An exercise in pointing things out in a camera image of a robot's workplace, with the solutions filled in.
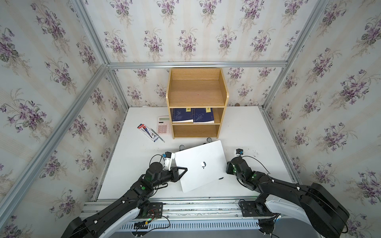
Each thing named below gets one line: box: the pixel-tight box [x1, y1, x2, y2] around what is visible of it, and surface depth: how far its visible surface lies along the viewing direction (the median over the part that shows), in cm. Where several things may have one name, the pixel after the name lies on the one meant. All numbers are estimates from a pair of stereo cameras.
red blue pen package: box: [136, 123, 160, 143], surface depth 105 cm
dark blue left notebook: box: [170, 107, 194, 123], surface depth 93 cm
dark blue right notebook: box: [192, 107, 215, 124], surface depth 92 cm
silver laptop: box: [174, 139, 228, 193], surface depth 82 cm
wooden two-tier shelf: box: [165, 67, 230, 140], surface depth 90 cm
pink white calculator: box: [156, 115, 172, 135], surface depth 107 cm
